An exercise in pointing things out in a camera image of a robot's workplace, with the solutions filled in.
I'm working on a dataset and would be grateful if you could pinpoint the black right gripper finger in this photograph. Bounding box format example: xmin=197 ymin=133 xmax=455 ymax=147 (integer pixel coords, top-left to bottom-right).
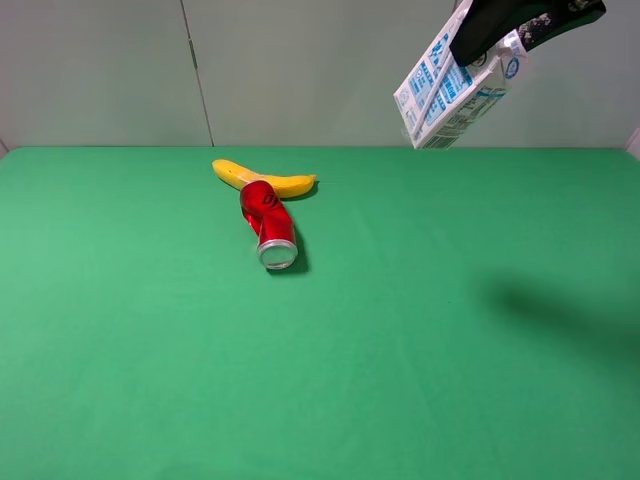
xmin=450 ymin=0 xmax=538 ymax=65

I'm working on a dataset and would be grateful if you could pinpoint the black speckled right gripper finger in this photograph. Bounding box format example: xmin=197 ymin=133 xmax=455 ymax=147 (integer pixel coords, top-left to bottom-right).
xmin=517 ymin=0 xmax=606 ymax=51

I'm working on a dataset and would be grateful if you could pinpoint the yellow banana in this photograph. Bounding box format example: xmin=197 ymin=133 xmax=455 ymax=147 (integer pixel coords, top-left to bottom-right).
xmin=212 ymin=159 xmax=316 ymax=199

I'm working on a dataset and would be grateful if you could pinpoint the white blue milk carton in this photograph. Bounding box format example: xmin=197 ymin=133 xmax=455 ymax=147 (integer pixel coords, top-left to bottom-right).
xmin=393 ymin=1 xmax=528 ymax=150

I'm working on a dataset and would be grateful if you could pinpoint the crushed red soda can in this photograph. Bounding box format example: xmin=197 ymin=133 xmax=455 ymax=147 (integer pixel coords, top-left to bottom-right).
xmin=240 ymin=180 xmax=298 ymax=270

